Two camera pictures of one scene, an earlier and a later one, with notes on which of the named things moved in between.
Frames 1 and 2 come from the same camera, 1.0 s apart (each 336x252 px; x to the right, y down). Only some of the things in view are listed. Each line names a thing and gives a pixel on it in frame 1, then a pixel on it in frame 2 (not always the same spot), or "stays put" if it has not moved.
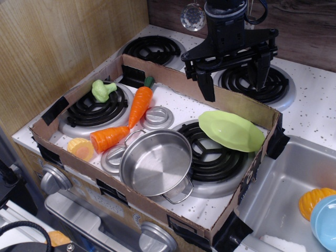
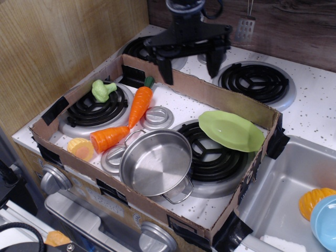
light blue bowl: (323, 222) stays put
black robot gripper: (228, 43) -> (189, 33)
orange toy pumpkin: (307, 200) stays put
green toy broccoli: (101, 92) stays put
